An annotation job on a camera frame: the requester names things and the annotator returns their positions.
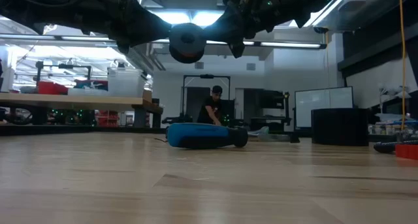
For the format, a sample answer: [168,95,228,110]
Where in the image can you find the wooden workbench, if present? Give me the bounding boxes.
[0,92,164,129]

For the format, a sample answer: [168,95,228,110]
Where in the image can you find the clear plastic bag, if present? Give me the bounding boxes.
[247,125,291,142]

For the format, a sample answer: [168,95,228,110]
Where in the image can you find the person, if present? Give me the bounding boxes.
[197,85,225,126]

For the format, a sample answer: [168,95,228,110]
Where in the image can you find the red crates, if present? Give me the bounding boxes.
[95,110,120,127]

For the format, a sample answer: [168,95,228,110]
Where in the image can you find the black shelving desk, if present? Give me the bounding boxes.
[249,90,293,132]

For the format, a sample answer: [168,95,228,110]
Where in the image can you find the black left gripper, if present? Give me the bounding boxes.
[74,0,172,55]

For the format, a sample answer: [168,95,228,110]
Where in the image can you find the black camera rig frame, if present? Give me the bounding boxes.
[180,74,232,124]

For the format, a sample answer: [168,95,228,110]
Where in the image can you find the translucent storage bin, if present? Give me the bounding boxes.
[106,67,147,99]

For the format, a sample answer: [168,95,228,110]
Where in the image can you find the black tape roll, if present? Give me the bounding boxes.
[311,108,370,147]

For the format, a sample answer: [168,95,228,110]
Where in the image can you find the blue black handled screwdriver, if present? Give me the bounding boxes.
[165,122,249,150]

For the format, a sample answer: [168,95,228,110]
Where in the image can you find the black tool handle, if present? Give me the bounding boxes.
[373,140,418,154]

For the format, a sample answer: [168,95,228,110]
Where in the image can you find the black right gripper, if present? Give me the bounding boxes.
[204,0,295,59]

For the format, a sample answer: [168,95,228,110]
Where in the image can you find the red plastic box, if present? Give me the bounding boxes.
[394,144,418,161]

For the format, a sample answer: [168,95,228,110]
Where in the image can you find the white whiteboard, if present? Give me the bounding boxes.
[295,86,355,129]

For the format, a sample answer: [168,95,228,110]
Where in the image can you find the red bin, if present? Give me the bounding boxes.
[37,81,69,95]

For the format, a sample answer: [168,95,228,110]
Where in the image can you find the long ceiling light bar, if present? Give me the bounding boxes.
[0,33,328,50]

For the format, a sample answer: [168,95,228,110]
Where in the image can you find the black bench rig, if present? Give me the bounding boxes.
[35,60,93,83]

